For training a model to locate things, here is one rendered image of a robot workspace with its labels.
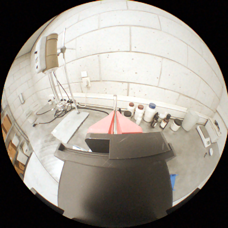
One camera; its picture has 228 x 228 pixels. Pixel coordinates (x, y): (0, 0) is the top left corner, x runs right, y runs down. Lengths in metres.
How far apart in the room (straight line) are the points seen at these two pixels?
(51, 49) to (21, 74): 2.12
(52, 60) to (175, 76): 0.75
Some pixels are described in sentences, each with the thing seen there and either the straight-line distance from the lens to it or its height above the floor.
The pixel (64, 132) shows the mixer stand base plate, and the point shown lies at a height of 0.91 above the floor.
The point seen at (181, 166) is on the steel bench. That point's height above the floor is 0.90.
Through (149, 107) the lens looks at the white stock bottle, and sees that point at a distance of 0.46.
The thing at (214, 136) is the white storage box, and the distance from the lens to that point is 1.09.
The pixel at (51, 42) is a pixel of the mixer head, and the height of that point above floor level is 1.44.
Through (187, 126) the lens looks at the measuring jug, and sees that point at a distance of 0.67.
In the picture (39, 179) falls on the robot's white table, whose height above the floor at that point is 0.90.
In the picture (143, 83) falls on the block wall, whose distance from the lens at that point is 0.52.
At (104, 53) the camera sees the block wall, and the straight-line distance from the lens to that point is 0.56.
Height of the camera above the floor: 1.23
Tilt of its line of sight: 39 degrees down
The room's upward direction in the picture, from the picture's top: straight up
